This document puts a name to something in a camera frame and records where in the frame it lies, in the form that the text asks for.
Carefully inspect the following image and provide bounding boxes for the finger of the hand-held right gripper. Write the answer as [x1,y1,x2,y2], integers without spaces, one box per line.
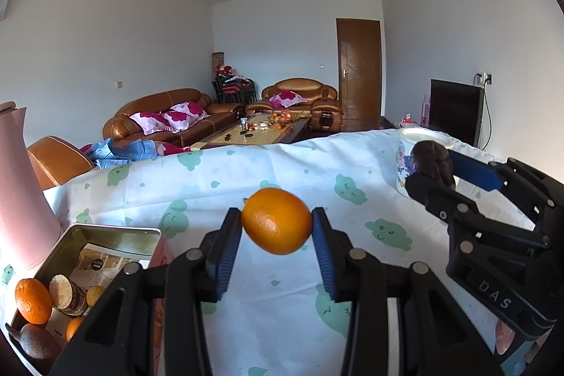
[406,172,552,252]
[449,150,564,232]

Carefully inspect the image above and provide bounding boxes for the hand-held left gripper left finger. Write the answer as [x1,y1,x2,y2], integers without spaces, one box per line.
[50,206,243,376]

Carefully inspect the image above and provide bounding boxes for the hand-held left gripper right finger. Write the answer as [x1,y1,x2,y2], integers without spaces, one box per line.
[311,206,505,376]

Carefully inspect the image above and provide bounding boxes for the small orange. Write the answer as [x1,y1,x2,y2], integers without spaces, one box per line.
[240,188,313,255]
[65,316,85,342]

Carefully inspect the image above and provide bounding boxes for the pink metal tin box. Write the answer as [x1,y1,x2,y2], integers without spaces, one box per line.
[6,223,174,376]

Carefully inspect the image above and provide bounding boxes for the large orange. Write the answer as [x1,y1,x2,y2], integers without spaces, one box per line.
[14,278,54,325]

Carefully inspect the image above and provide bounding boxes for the purple radish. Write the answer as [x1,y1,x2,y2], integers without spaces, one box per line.
[5,322,62,360]

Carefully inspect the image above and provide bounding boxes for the person's right hand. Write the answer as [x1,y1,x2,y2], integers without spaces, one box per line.
[495,320,515,356]

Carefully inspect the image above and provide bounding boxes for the white printed mug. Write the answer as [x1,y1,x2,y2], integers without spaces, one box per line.
[395,127,459,198]

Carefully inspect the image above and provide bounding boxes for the black television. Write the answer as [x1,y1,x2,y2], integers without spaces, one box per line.
[428,79,485,148]

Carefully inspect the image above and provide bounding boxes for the white cloud-print tablecloth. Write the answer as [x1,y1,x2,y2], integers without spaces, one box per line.
[0,128,564,376]

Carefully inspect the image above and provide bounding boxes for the wooden coffee table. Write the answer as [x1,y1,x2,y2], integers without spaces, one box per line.
[189,112,313,148]

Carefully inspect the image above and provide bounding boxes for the printed paper sheet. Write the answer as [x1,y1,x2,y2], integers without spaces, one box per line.
[46,243,155,341]

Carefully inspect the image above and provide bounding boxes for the blue plaid cloth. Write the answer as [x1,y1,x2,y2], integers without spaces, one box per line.
[79,138,190,171]

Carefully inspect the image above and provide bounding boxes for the pink floral pillow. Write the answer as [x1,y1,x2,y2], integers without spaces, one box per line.
[162,102,211,134]
[269,92,307,109]
[129,112,174,134]

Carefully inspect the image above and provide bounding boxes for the brown wooden door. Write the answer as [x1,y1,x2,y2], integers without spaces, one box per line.
[336,18,383,121]

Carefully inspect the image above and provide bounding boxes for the stacked dark chairs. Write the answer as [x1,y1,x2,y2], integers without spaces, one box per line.
[213,74,257,104]

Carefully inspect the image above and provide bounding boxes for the brown leather sofa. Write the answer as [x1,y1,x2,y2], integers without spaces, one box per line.
[103,88,245,148]

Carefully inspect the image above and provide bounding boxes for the brown leather armchair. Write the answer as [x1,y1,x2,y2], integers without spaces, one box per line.
[245,78,344,134]

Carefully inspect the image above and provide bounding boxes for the pink electric kettle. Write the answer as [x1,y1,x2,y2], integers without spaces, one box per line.
[0,101,62,271]

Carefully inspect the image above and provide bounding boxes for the black power cable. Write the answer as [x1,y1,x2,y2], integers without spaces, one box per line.
[482,83,493,150]

